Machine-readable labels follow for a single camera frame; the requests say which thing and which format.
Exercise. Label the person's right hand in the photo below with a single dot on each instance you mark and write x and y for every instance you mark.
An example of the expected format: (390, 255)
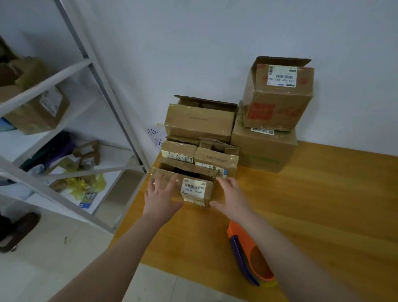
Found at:
(231, 198)

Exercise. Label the person's left hand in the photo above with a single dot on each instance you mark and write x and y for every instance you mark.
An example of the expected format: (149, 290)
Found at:
(160, 200)

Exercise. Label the box barcode label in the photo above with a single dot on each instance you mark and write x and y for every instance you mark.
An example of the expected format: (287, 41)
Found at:
(193, 186)

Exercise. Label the blue orange tape dispenser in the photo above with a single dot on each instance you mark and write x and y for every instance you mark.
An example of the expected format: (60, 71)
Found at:
(245, 255)

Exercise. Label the stack of cardboard boxes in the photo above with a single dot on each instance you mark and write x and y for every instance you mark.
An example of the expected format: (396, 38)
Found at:
(199, 121)

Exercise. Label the person's right forearm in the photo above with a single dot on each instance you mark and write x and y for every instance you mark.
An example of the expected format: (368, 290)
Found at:
(292, 264)

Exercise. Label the person's left forearm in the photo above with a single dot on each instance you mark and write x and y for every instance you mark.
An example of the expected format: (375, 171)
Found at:
(106, 264)

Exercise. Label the yellow plastic bag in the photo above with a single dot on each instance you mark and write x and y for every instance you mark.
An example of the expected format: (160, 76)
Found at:
(84, 185)

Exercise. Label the small open carton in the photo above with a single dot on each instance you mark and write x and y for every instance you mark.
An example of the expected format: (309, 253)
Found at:
(87, 154)

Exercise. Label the wooden table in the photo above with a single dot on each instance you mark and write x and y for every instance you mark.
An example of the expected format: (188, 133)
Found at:
(336, 211)

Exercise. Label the dark blue bag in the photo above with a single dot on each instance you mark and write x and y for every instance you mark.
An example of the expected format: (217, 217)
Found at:
(46, 152)

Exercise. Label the large worn shelf carton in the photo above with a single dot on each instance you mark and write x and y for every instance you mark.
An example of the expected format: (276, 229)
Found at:
(31, 106)

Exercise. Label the grey metal shelf rack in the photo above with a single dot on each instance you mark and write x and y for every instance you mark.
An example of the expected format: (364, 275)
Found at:
(43, 84)

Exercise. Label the white paper wall sign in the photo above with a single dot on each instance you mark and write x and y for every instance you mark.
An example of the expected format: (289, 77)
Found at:
(155, 134)

